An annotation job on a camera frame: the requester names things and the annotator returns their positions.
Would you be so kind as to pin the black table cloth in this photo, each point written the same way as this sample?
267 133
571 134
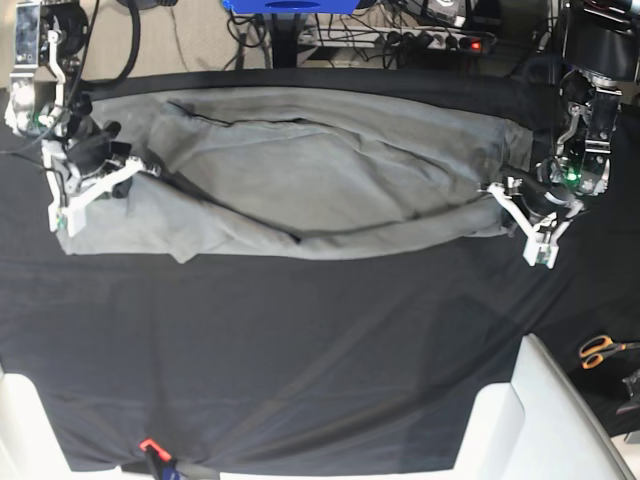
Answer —
280 366

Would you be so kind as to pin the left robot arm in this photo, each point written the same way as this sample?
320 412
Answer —
601 50

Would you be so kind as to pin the white chair left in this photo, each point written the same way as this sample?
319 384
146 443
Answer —
29 448

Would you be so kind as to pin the red blue clamp bottom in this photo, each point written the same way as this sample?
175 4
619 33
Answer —
161 464

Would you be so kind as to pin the grey T-shirt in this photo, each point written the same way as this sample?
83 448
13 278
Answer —
303 173

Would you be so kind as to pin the orange handled scissors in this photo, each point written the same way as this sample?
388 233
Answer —
596 350

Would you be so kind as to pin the white chair right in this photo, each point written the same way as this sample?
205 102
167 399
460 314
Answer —
536 426

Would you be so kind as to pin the white power strip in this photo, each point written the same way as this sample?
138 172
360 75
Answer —
429 37

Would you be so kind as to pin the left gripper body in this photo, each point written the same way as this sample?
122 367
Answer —
542 211

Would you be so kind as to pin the black tool right edge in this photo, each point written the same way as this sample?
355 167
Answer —
631 383

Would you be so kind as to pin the black metal stand pole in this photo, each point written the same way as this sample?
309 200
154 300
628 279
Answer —
284 32

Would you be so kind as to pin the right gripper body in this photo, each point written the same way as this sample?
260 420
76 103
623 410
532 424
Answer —
84 168

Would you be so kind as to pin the blue plastic box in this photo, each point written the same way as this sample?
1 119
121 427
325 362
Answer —
290 6

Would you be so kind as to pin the white chair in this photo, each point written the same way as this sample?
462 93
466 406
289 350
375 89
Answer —
536 426
29 448

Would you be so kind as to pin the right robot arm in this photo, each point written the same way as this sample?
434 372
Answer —
50 105

